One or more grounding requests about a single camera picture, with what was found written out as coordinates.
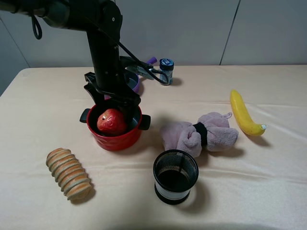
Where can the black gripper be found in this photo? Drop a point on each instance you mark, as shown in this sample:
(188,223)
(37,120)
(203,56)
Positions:
(109,79)

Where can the striped bread loaf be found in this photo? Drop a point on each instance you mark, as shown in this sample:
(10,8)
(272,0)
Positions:
(69,174)

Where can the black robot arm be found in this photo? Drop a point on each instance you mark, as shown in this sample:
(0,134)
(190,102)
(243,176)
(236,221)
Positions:
(101,20)

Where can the red apple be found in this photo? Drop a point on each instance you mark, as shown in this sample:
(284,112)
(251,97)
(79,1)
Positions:
(112,122)

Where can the red cooking pot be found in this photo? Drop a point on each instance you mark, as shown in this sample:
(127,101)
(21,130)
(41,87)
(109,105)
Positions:
(113,143)

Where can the small blue-lidded jar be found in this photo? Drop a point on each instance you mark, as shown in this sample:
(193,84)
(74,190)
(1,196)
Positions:
(166,66)

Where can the black mesh pen cup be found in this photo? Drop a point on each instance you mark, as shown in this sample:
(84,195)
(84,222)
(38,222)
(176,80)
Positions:
(175,173)

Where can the pink towel with black band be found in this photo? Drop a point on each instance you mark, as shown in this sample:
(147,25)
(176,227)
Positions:
(212,132)

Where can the yellow banana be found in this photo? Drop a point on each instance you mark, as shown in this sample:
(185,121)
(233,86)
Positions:
(243,119)

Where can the purple saucepan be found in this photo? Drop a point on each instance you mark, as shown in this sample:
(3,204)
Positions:
(134,80)

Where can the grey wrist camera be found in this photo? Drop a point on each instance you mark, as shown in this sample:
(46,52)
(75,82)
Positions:
(131,65)

